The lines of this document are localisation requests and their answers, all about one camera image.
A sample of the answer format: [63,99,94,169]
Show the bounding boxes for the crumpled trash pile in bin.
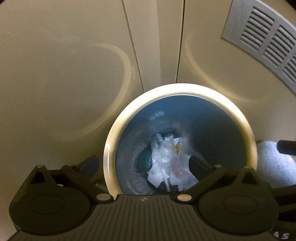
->
[147,134,205,192]

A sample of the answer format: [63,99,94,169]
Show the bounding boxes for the round blue trash bin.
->
[103,83,257,197]

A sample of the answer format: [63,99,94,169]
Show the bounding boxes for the white grey slipper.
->
[257,141,295,188]

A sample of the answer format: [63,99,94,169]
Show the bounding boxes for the silver ventilation grille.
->
[222,1,295,92]

